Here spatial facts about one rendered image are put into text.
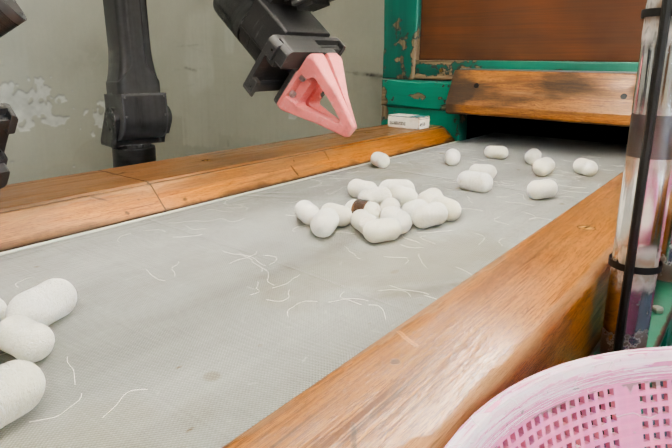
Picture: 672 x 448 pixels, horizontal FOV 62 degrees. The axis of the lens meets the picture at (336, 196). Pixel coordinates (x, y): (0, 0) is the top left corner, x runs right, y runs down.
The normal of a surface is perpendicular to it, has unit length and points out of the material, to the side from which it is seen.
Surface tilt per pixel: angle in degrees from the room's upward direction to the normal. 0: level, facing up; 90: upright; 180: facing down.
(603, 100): 66
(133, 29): 87
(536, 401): 75
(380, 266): 0
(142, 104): 87
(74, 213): 45
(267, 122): 90
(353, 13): 90
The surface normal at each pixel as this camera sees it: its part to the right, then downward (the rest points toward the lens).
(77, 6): 0.84, 0.14
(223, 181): 0.56, -0.58
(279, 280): 0.01, -0.97
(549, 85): -0.56, -0.22
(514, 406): 0.64, -0.07
